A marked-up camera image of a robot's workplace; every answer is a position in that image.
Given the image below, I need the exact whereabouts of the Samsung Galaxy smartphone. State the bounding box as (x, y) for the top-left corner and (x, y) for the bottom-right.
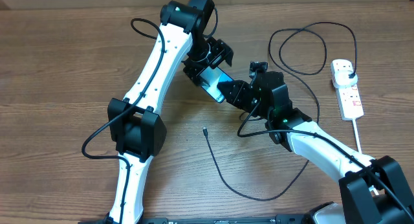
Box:
(200, 67), (233, 103)

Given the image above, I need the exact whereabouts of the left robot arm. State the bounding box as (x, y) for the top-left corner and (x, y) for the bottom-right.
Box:
(104, 0), (234, 223)

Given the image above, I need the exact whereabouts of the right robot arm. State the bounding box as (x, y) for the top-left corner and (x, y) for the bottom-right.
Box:
(217, 72), (413, 223)

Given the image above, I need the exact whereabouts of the white charger plug adapter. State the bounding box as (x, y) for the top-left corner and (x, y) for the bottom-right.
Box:
(332, 71), (358, 89)

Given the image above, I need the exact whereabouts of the white power strip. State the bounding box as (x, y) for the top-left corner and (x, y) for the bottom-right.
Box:
(331, 59), (364, 120)

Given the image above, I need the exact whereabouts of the black USB charging cable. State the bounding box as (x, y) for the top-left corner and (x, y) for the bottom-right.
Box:
(202, 21), (358, 202)

